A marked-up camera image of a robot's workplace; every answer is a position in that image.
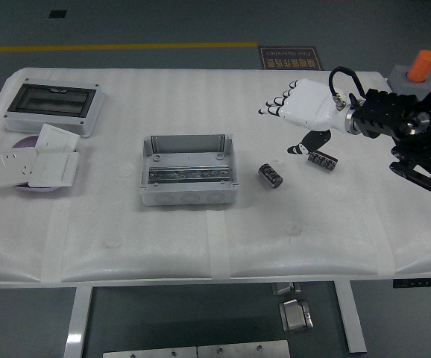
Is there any open grey junction box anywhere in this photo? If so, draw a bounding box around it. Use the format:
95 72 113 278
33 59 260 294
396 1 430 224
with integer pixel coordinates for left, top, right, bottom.
139 134 239 207

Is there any grey metal base plate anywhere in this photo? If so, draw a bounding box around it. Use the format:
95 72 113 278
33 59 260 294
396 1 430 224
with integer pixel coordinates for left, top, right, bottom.
102 346 198 358
196 339 291 358

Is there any small metal hinge block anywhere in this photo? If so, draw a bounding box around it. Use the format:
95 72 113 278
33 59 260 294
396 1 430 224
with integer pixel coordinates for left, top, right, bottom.
271 282 302 297

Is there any orange cylinder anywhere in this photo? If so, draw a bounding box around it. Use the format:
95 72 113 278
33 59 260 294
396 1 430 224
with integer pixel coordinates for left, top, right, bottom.
406 49 431 84

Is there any dark floor sign orange text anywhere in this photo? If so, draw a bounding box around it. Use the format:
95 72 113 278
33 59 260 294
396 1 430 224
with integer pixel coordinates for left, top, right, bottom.
258 45 324 71

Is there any purple plate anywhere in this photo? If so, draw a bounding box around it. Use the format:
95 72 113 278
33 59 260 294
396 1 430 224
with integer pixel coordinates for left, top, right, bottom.
10 136 69 194

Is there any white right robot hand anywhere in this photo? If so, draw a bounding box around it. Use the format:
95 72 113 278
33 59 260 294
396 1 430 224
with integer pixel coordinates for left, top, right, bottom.
258 78 350 156

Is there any grey box with dark window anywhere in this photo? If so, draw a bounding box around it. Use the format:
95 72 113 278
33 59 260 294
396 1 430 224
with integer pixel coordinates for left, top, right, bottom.
3 77 106 139

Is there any white wall switch panel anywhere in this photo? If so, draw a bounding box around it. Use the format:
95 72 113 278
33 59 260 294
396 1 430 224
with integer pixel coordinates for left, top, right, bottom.
28 151 80 188
35 123 81 154

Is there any black table control panel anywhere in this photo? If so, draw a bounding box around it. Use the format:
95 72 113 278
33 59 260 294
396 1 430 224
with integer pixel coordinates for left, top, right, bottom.
393 277 431 289

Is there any white table leg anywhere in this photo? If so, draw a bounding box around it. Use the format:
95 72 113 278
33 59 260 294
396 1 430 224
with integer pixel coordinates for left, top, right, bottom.
333 280 368 354
63 286 94 358

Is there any metal DIN rail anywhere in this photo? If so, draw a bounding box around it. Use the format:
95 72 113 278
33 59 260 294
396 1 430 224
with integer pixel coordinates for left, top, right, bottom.
147 165 236 184

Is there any white wall socket panel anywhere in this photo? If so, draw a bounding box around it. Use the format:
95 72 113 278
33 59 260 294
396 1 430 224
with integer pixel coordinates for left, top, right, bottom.
0 148 40 189

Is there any grey block holder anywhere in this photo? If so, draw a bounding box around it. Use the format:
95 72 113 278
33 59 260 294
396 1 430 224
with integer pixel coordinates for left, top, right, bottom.
387 64 431 92

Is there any white foam mat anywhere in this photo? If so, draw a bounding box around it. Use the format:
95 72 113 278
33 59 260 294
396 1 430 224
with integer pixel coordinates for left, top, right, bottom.
0 66 431 284

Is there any large metal hinge block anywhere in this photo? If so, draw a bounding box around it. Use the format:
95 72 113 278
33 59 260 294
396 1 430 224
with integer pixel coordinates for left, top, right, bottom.
278 298 315 333

